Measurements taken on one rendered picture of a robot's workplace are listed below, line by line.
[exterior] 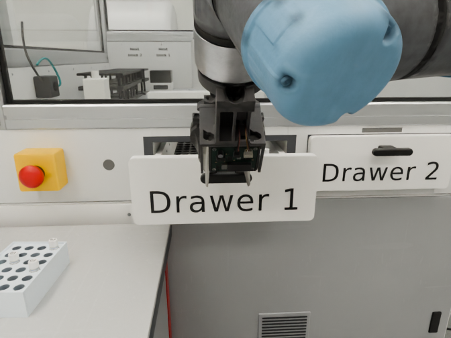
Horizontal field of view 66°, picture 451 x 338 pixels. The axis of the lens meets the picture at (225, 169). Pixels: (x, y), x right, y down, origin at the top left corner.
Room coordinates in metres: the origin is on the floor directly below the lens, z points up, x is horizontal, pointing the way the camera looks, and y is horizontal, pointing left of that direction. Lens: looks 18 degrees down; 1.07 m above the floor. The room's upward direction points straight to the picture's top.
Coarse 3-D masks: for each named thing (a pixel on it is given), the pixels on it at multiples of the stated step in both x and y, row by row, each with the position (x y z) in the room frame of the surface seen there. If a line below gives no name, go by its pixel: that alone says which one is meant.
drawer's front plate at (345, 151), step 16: (320, 144) 0.65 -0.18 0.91; (336, 144) 0.65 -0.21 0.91; (352, 144) 0.65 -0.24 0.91; (368, 144) 0.65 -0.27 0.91; (384, 144) 0.65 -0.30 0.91; (400, 144) 0.65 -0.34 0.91; (416, 144) 0.66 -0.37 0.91; (432, 144) 0.66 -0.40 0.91; (448, 144) 0.66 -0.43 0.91; (320, 160) 0.65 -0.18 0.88; (336, 160) 0.65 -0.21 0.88; (352, 160) 0.65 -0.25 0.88; (368, 160) 0.65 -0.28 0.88; (384, 160) 0.65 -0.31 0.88; (400, 160) 0.65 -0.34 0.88; (416, 160) 0.66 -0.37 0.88; (432, 160) 0.66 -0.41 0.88; (448, 160) 0.66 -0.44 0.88; (320, 176) 0.65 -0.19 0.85; (352, 176) 0.65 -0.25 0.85; (368, 176) 0.65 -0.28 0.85; (400, 176) 0.66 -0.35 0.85; (416, 176) 0.66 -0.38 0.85; (432, 176) 0.66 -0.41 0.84; (448, 176) 0.66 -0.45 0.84
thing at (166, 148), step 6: (162, 144) 0.73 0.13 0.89; (168, 144) 0.79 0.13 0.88; (174, 144) 0.85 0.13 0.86; (270, 144) 0.75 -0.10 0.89; (276, 144) 0.73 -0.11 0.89; (162, 150) 0.68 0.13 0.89; (168, 150) 0.78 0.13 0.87; (174, 150) 0.85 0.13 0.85; (270, 150) 0.74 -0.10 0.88; (276, 150) 0.69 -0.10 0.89; (282, 150) 0.68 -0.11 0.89
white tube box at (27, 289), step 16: (0, 256) 0.44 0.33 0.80; (32, 256) 0.45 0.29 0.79; (48, 256) 0.46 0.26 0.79; (64, 256) 0.47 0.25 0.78; (0, 272) 0.41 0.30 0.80; (16, 272) 0.41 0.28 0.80; (32, 272) 0.41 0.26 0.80; (48, 272) 0.42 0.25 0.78; (0, 288) 0.38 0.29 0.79; (16, 288) 0.38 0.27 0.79; (32, 288) 0.38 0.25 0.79; (48, 288) 0.41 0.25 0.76; (0, 304) 0.36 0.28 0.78; (16, 304) 0.36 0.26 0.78; (32, 304) 0.37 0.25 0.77
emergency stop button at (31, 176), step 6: (24, 168) 0.56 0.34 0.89; (30, 168) 0.56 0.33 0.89; (36, 168) 0.57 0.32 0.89; (24, 174) 0.56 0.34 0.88; (30, 174) 0.56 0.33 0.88; (36, 174) 0.56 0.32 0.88; (42, 174) 0.57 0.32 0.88; (24, 180) 0.56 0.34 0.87; (30, 180) 0.56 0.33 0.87; (36, 180) 0.56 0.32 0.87; (42, 180) 0.57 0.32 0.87; (30, 186) 0.56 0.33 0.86; (36, 186) 0.57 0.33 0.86
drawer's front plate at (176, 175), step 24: (144, 168) 0.50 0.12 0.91; (168, 168) 0.50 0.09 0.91; (192, 168) 0.50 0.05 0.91; (264, 168) 0.51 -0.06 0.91; (288, 168) 0.51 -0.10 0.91; (312, 168) 0.51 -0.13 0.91; (144, 192) 0.50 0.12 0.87; (168, 192) 0.50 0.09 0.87; (192, 192) 0.50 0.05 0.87; (216, 192) 0.51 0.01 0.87; (240, 192) 0.51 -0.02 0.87; (264, 192) 0.51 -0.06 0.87; (288, 192) 0.51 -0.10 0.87; (312, 192) 0.52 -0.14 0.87; (144, 216) 0.50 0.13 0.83; (168, 216) 0.50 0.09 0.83; (192, 216) 0.50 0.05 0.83; (216, 216) 0.51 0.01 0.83; (240, 216) 0.51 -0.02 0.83; (264, 216) 0.51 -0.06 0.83; (288, 216) 0.51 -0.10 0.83; (312, 216) 0.52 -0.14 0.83
